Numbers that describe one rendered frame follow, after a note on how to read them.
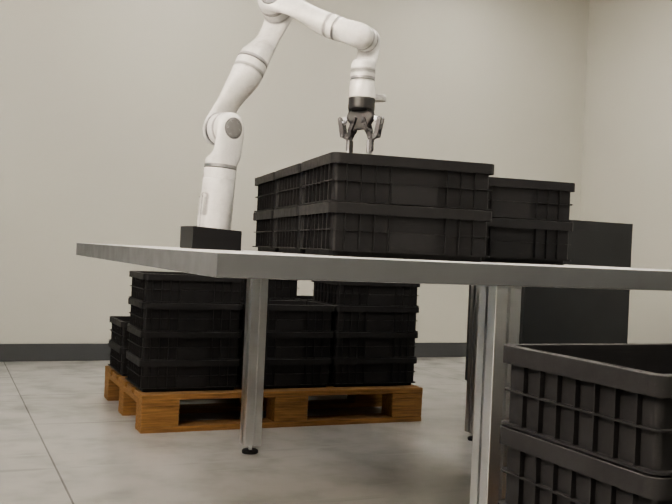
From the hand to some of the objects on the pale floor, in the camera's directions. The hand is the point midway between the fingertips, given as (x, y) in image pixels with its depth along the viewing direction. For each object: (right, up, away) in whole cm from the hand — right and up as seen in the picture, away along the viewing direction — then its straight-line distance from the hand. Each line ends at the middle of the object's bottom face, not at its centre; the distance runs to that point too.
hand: (359, 148), depth 248 cm
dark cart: (+91, -104, +172) cm, 220 cm away
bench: (+11, -101, -2) cm, 102 cm away
